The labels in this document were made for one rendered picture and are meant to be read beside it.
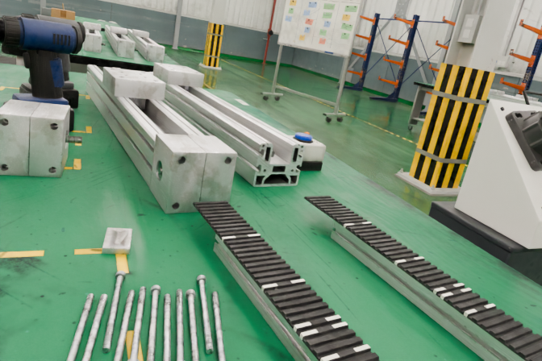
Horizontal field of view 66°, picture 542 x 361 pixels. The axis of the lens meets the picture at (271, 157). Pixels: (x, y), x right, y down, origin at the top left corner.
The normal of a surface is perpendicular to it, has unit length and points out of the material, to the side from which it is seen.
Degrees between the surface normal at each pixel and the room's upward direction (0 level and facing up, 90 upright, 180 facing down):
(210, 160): 90
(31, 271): 0
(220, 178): 90
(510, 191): 90
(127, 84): 90
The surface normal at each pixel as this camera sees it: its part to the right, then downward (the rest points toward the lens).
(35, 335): 0.18, -0.94
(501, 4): 0.39, 0.32
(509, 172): -0.91, -0.05
